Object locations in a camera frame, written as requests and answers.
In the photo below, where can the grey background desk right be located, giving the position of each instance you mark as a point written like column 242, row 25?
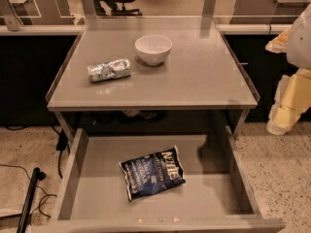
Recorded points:
column 268, row 11

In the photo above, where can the white ceramic bowl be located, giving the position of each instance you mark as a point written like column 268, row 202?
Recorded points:
column 153, row 49

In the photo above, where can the black pole on floor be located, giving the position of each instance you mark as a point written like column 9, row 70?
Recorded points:
column 37, row 175

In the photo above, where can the silver crumpled snack bag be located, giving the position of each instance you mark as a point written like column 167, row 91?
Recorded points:
column 113, row 70

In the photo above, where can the open grey top drawer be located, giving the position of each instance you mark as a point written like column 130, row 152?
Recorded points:
column 216, row 197

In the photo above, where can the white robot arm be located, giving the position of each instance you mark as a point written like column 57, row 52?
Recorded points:
column 299, row 43

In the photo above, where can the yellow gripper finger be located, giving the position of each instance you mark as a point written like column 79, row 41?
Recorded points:
column 292, row 99
column 280, row 43

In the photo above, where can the grey background desk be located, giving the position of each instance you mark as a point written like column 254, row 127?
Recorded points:
column 37, row 12
column 268, row 11

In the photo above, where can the blue kettle chip bag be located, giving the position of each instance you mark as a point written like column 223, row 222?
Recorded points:
column 153, row 173

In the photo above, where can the grey background desk left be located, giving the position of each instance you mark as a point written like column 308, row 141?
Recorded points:
column 37, row 12

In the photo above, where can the grey counter cabinet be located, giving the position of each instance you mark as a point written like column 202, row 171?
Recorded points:
column 199, row 73

